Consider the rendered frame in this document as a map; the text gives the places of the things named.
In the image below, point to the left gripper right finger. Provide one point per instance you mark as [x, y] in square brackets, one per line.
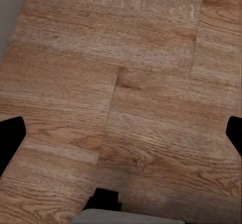
[234, 132]

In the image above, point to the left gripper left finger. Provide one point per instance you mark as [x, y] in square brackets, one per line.
[12, 133]

